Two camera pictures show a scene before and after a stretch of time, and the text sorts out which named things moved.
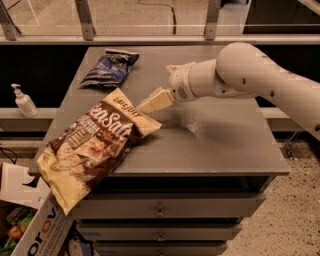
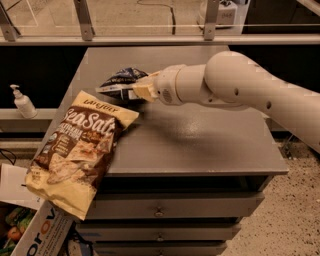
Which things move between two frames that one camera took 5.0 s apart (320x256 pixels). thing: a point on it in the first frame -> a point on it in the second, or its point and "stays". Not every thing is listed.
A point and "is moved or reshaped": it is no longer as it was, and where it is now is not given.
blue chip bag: x=110 y=70 -> x=120 y=85
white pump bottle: x=25 y=103 stays
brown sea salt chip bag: x=89 y=148 is moved or reshaped
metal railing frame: x=10 y=34 stays
